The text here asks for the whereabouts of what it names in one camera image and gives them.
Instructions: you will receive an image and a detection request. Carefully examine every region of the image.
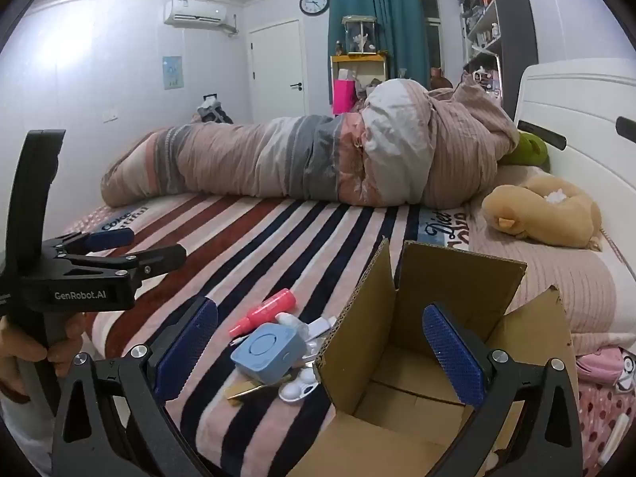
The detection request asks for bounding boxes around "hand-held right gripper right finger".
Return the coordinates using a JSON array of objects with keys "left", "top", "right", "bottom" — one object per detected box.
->
[{"left": 422, "top": 303, "right": 583, "bottom": 477}]

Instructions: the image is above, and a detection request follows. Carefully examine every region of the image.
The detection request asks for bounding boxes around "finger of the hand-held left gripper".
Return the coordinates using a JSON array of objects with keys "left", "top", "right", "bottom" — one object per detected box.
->
[
  {"left": 42, "top": 227, "right": 136, "bottom": 259},
  {"left": 52, "top": 244, "right": 188, "bottom": 280}
]

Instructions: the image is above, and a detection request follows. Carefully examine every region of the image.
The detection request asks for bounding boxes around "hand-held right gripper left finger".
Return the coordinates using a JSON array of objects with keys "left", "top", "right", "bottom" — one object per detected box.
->
[{"left": 51, "top": 295, "right": 219, "bottom": 477}]

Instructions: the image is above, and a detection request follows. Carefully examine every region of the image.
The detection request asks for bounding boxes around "gold foil stick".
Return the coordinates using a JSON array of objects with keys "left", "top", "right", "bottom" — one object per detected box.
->
[{"left": 223, "top": 380, "right": 272, "bottom": 401}]

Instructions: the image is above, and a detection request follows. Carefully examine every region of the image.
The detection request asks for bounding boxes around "blue square box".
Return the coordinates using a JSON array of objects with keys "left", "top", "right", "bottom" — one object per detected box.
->
[{"left": 230, "top": 323, "right": 308, "bottom": 385}]

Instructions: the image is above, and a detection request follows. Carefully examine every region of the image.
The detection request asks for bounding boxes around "pink plastic bottle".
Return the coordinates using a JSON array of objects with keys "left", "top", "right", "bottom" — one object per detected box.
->
[{"left": 229, "top": 288, "right": 297, "bottom": 336}]

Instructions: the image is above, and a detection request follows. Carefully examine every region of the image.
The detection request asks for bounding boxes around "brown cardboard box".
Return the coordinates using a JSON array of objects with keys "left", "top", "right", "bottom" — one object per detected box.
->
[{"left": 288, "top": 238, "right": 580, "bottom": 477}]

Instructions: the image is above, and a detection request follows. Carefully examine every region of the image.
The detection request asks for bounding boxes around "white cable adapter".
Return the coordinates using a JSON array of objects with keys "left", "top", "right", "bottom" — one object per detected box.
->
[{"left": 275, "top": 312, "right": 311, "bottom": 341}]

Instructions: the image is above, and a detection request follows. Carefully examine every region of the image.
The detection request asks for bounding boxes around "white box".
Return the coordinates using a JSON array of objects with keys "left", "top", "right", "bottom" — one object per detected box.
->
[{"left": 308, "top": 318, "right": 339, "bottom": 341}]

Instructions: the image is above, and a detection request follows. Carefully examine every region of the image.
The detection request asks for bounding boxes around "person's left forearm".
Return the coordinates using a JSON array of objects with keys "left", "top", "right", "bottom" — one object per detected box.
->
[{"left": 0, "top": 392, "right": 56, "bottom": 463}]

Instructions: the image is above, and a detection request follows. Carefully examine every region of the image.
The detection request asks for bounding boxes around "person's left hand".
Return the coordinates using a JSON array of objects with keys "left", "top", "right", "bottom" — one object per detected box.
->
[{"left": 0, "top": 314, "right": 85, "bottom": 401}]

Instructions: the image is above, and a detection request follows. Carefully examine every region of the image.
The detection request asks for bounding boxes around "rolled pink grey duvet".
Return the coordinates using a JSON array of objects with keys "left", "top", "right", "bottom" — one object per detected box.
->
[{"left": 99, "top": 78, "right": 520, "bottom": 209}]

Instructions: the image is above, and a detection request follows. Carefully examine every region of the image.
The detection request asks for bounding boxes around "striped blanket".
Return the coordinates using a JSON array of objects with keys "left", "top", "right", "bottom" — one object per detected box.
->
[{"left": 64, "top": 191, "right": 478, "bottom": 477}]

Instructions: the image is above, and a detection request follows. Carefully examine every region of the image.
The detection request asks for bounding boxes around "black and white bag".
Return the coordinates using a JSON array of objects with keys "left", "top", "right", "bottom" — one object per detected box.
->
[{"left": 196, "top": 94, "right": 234, "bottom": 125}]

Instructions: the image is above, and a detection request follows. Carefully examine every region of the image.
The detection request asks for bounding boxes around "pink cartoon cloth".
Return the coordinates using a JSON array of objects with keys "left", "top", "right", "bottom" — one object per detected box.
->
[{"left": 576, "top": 347, "right": 636, "bottom": 394}]

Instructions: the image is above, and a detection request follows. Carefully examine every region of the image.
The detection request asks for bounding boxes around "pink dotted bedsheet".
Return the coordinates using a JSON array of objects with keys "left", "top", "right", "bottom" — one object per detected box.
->
[{"left": 579, "top": 380, "right": 636, "bottom": 477}]

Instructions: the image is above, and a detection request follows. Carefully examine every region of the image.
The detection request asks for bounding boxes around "tan plush toy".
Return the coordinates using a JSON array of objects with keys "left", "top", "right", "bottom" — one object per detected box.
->
[{"left": 482, "top": 176, "right": 604, "bottom": 249}]

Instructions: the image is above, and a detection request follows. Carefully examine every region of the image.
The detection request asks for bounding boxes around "green plush toy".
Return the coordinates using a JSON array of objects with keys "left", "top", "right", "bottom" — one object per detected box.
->
[{"left": 499, "top": 132, "right": 550, "bottom": 168}]

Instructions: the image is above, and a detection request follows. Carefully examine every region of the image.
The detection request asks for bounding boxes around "white door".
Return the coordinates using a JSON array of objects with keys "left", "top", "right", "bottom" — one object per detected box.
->
[{"left": 247, "top": 20, "right": 307, "bottom": 123}]

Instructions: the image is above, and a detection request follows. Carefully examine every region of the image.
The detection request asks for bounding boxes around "white air conditioner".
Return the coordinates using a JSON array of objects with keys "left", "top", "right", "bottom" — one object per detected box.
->
[{"left": 164, "top": 0, "right": 239, "bottom": 39}]

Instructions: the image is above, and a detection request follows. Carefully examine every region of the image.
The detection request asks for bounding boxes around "pink gift bag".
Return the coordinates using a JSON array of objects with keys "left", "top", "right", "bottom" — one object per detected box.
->
[{"left": 333, "top": 78, "right": 357, "bottom": 116}]

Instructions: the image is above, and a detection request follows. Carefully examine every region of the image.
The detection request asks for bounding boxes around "white headboard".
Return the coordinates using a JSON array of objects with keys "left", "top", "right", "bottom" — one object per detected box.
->
[{"left": 512, "top": 57, "right": 636, "bottom": 353}]

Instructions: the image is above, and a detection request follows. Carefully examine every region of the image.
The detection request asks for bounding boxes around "yellow cabinet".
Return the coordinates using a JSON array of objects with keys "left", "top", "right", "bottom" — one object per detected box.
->
[{"left": 330, "top": 54, "right": 387, "bottom": 116}]

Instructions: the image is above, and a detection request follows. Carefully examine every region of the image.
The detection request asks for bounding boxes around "glass display case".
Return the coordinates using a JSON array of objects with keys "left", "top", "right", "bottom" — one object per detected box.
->
[{"left": 342, "top": 16, "right": 377, "bottom": 55}]

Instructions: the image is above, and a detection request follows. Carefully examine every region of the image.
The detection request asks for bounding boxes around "window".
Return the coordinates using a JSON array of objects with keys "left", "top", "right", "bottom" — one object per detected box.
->
[{"left": 420, "top": 0, "right": 443, "bottom": 80}]

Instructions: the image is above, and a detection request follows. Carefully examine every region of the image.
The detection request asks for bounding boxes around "teal curtain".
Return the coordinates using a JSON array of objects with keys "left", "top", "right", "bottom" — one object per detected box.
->
[{"left": 329, "top": 0, "right": 431, "bottom": 83}]

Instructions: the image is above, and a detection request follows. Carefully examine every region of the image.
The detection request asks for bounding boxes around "dark shelf unit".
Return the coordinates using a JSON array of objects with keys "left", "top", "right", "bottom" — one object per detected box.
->
[{"left": 460, "top": 0, "right": 540, "bottom": 110}]

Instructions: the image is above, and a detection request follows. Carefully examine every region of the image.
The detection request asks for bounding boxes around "blue wall poster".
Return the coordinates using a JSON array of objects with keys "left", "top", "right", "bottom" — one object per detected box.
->
[{"left": 162, "top": 56, "right": 184, "bottom": 90}]

